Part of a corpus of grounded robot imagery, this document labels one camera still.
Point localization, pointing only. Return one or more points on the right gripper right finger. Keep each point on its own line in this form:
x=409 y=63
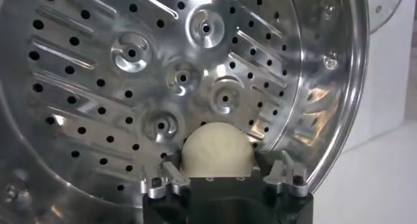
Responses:
x=293 y=186

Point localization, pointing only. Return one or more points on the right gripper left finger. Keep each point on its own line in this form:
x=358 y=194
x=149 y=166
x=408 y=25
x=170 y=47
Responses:
x=153 y=187

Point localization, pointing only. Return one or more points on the white steamed baozi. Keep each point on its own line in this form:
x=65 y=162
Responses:
x=217 y=150

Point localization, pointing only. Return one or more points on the round glass pot lid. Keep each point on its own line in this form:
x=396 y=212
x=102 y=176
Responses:
x=384 y=4

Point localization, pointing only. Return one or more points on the perforated steel steamer basket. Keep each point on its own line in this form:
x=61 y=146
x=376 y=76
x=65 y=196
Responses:
x=97 y=65

